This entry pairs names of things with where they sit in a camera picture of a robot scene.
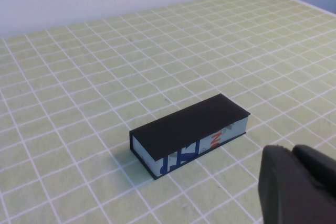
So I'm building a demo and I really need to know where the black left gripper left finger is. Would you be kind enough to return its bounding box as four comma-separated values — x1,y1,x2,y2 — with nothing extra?
257,144,336,224

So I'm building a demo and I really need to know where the black printed glasses case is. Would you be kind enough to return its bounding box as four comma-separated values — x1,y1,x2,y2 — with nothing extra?
129,93,251,181

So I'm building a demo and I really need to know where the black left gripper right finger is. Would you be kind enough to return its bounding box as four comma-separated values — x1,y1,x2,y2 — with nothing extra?
291,144,336,201

